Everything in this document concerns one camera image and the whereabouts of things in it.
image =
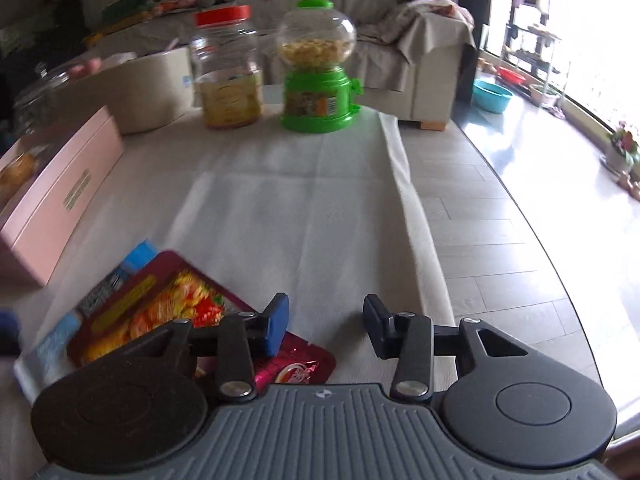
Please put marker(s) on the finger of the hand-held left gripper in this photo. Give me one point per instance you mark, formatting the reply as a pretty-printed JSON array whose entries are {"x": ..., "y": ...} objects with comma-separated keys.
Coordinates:
[{"x": 7, "y": 330}]

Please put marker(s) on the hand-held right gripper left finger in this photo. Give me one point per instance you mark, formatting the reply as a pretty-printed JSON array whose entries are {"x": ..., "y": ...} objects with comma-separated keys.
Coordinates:
[{"x": 277, "y": 327}]

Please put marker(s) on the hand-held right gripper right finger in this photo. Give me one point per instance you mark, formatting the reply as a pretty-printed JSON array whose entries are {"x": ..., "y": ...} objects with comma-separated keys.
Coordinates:
[{"x": 377, "y": 327}]

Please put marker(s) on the light blue snack packet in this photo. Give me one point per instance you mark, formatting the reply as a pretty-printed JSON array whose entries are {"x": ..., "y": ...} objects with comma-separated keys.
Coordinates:
[{"x": 55, "y": 345}]

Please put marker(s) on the red snack packet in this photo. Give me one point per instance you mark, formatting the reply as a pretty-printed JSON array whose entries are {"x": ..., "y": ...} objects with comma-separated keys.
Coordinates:
[{"x": 165, "y": 305}]

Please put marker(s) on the white tablecloth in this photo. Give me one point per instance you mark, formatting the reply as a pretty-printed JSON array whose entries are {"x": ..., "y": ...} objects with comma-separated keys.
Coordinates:
[{"x": 300, "y": 200}]

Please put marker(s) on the glass jar with nuts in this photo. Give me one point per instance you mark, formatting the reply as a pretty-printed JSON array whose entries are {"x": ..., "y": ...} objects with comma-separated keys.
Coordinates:
[{"x": 40, "y": 100}]

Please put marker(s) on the green candy dispenser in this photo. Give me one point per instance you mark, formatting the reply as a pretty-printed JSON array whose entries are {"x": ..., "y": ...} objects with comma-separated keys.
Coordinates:
[{"x": 317, "y": 95}]

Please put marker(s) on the grey covered sofa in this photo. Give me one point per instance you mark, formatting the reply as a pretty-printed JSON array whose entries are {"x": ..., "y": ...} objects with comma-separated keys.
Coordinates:
[{"x": 435, "y": 85}]

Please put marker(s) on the teal plastic basin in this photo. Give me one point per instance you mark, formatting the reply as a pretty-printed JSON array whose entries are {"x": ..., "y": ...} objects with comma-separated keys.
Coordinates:
[{"x": 492, "y": 96}]

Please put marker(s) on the red lid plastic jar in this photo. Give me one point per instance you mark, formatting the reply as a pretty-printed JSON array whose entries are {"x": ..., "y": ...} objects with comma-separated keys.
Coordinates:
[{"x": 227, "y": 70}]

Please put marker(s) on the white round tub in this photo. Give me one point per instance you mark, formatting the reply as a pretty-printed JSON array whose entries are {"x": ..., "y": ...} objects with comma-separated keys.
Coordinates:
[{"x": 145, "y": 95}]

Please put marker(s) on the pink wrapped snack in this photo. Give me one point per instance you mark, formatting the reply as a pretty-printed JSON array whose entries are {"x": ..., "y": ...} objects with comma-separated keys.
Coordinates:
[{"x": 85, "y": 67}]

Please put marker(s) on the white flower pot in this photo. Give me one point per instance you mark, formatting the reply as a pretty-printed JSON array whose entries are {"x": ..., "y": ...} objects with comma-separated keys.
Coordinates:
[{"x": 542, "y": 96}]

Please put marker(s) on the red plastic basin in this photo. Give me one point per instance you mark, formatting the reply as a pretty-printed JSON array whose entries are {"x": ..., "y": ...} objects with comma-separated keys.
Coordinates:
[{"x": 512, "y": 76}]

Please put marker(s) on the potted flower plant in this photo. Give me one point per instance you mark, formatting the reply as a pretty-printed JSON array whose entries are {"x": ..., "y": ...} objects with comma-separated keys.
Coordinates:
[{"x": 622, "y": 147}]

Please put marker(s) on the crumpled blanket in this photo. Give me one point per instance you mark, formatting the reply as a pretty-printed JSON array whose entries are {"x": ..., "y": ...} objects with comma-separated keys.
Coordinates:
[{"x": 425, "y": 25}]

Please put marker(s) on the metal shelf rack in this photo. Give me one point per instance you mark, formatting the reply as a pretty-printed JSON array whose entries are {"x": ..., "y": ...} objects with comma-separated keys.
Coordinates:
[{"x": 537, "y": 35}]

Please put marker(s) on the green flat box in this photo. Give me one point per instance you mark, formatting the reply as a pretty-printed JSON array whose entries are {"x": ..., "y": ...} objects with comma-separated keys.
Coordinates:
[{"x": 130, "y": 4}]

